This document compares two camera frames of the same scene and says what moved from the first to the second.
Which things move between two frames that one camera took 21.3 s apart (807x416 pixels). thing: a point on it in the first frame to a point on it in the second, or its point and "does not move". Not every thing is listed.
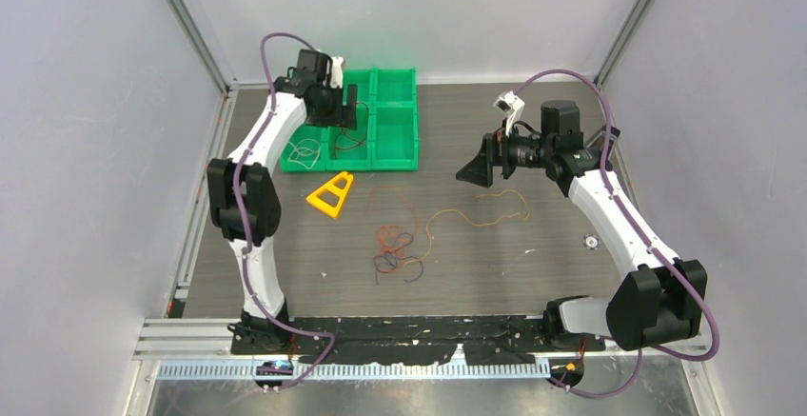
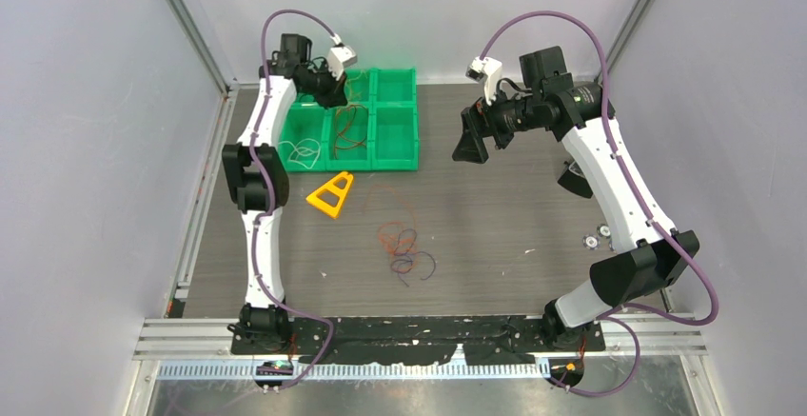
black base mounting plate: (486, 341) does not move
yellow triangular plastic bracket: (340, 192) does not move
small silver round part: (591, 242) does not move
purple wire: (401, 258) to (411, 247)
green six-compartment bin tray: (386, 133) does not move
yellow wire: (527, 216) to (351, 80)
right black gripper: (480, 171) to (471, 147)
